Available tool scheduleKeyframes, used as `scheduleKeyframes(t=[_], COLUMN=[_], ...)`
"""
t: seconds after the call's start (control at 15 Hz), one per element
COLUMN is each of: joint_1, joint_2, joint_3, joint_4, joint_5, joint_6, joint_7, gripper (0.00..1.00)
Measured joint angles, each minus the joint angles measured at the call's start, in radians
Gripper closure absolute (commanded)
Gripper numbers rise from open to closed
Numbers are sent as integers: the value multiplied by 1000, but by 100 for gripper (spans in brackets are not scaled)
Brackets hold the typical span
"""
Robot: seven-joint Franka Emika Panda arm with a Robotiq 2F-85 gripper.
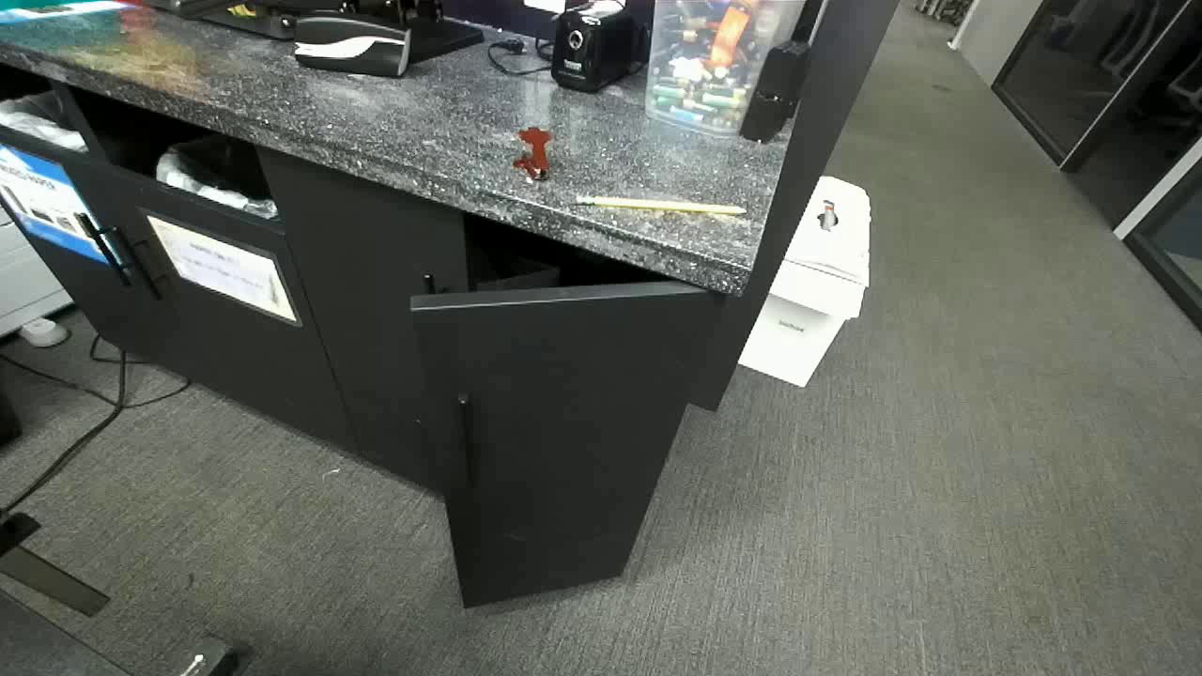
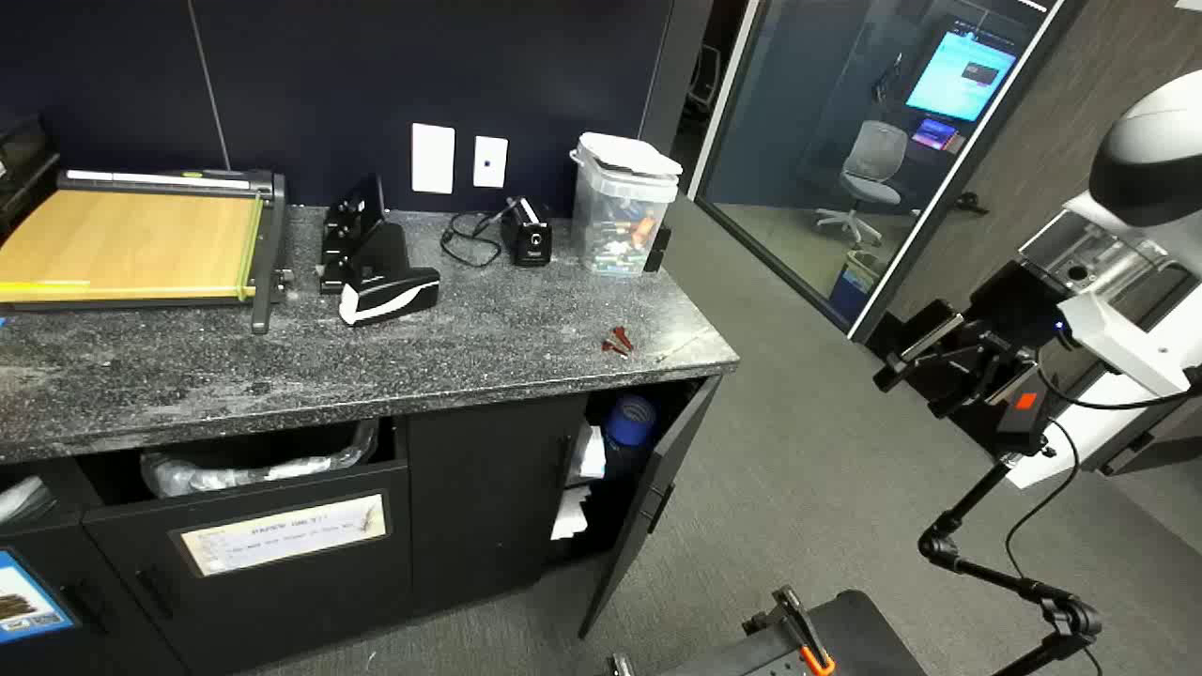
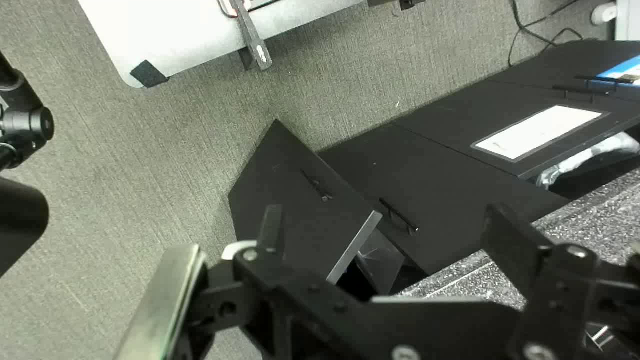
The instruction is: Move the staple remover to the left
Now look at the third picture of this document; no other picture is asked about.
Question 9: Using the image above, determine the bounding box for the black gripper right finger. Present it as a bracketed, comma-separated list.
[481, 201, 640, 360]

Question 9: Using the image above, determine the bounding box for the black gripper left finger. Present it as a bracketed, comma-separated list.
[116, 201, 375, 360]

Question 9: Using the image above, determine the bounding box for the white label on panel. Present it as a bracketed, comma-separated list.
[468, 103, 611, 162]

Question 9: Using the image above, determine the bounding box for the large black flat panel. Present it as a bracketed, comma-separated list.
[228, 37, 640, 297]

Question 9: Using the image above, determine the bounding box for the grey flat plate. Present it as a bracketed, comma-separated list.
[324, 207, 386, 286]

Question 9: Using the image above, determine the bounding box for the black round cylinder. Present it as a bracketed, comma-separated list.
[0, 173, 51, 280]

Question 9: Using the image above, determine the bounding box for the blue white strip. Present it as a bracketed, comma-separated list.
[595, 53, 640, 86]

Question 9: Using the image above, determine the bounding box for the black corner cap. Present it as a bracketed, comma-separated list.
[127, 58, 169, 89]

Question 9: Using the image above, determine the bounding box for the silver metal rod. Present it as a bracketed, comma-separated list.
[218, 0, 275, 71]

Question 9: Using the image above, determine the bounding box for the white desk board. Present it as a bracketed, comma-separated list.
[75, 0, 367, 89]

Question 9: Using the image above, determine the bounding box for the white box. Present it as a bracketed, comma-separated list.
[587, 0, 640, 42]

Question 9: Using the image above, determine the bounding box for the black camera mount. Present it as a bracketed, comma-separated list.
[0, 49, 55, 171]

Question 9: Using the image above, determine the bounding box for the black cable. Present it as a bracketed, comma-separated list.
[506, 0, 587, 67]

